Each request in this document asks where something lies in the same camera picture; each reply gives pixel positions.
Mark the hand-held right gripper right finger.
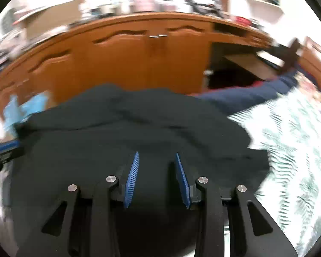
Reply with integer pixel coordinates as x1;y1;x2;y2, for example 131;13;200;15
175;152;299;257

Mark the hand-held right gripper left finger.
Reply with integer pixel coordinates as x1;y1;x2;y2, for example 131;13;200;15
16;151;140;257

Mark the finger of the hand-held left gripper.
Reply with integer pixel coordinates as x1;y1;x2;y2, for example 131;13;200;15
0;135;26;190

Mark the black coat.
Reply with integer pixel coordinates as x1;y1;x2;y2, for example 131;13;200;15
0;84;270;257

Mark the light blue cloth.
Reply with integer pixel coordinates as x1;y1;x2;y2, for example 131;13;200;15
3;91;54;137

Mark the blue bedsheet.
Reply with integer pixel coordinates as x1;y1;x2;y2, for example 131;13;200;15
193;70;300;115

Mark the leaf print blanket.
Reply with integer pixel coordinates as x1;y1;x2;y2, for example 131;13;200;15
225;88;321;257

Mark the wooden desk cabinet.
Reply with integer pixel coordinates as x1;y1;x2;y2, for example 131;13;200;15
0;12;279;118

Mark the cardboard box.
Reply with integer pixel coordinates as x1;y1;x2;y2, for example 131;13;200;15
13;0;83;42

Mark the floral quilt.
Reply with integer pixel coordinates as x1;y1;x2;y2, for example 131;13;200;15
294;70;321;105

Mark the dark wooden chair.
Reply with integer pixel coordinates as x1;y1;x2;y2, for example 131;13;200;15
257;38;301;73

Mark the red box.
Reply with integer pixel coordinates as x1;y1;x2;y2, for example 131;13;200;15
235;16;252;26

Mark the wooden headboard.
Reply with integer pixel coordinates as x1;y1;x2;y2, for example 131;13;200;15
301;36;321;86

